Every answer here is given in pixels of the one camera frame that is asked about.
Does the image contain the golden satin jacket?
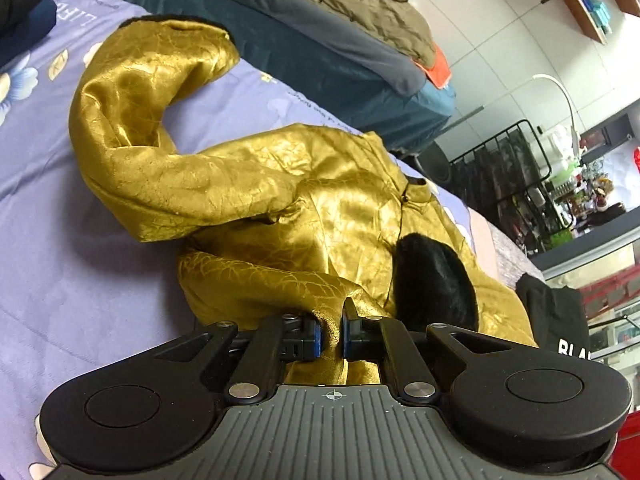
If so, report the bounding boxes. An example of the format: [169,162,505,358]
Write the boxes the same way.
[70,18,534,385]

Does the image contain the black and navy folded clothes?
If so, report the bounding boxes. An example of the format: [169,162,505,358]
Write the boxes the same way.
[0,0,56,66]

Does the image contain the pink blanket with white dot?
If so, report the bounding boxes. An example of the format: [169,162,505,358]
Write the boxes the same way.
[469,208,500,278]

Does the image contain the black folded t-shirt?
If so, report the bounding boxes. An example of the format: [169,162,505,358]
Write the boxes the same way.
[515,274,590,360]

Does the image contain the black round stool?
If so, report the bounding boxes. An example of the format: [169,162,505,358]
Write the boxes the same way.
[416,142,451,188]

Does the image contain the purple floral bed sheet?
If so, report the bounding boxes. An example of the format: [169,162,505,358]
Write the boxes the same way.
[0,0,474,480]

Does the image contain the orange towel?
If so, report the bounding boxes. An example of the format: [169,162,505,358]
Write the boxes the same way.
[413,44,452,90]

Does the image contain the teal massage bed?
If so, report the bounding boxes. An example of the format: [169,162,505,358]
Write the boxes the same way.
[126,0,456,154]

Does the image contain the white arc lamp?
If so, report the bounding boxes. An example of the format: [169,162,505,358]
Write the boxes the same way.
[434,71,585,162]

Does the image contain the black wire trolley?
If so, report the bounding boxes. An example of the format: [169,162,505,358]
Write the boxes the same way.
[450,119,573,256]

